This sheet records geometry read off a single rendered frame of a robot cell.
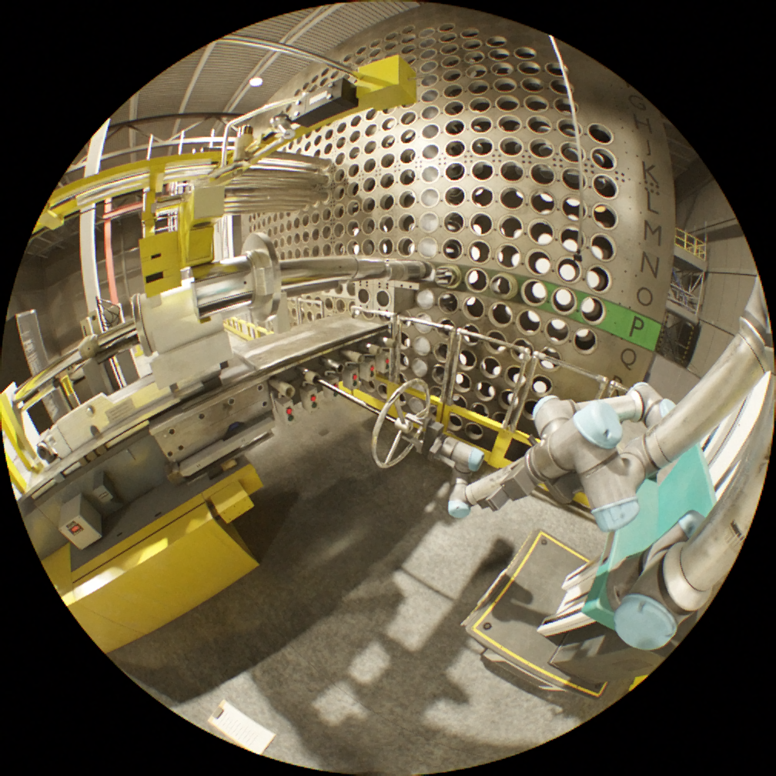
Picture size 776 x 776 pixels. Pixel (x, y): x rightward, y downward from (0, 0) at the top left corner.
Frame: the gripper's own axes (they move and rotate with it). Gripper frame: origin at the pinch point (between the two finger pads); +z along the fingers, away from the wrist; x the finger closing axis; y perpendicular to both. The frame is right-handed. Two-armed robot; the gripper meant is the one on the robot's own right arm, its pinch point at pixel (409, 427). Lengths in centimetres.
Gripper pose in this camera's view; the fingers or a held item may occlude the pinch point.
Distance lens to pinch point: 97.4
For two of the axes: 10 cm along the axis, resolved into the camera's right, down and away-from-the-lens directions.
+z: -7.8, -3.4, 5.3
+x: 1.0, -9.0, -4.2
